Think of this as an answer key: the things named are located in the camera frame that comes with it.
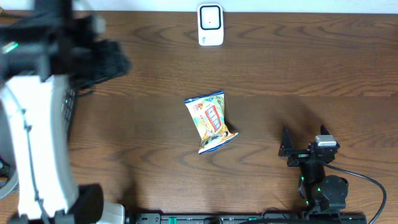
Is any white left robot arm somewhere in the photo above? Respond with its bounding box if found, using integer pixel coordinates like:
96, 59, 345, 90
1, 1, 133, 223

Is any grey plastic mesh basket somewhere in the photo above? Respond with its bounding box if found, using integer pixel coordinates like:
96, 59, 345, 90
62, 86, 77, 140

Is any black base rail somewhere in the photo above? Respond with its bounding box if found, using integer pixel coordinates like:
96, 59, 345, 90
131, 213, 367, 224

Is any yellow snack bag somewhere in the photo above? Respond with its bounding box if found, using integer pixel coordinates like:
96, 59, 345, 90
185, 90, 239, 154

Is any white barcode scanner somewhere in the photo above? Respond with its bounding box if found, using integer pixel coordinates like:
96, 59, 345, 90
197, 3, 224, 47

